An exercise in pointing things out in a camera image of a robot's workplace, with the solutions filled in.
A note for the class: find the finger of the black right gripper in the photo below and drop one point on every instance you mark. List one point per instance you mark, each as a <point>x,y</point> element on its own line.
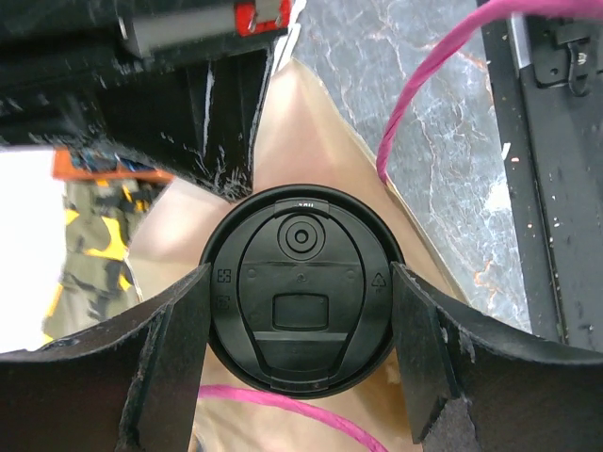
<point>196,120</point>

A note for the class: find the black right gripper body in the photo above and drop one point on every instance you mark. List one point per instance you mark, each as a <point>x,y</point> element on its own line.
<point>36,31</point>

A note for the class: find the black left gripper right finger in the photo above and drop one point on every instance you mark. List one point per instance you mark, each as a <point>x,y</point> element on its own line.
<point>473,383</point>

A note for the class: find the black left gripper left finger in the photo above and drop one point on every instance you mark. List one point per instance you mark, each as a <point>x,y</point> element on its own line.
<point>127,384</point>

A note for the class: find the black plastic cup lid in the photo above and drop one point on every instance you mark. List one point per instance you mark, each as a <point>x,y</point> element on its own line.
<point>301,291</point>

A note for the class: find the camouflage folded cloth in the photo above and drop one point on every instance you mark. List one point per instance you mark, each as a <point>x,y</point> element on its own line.
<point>95,282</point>

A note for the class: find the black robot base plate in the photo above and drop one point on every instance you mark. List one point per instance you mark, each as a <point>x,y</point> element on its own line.
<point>547,82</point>

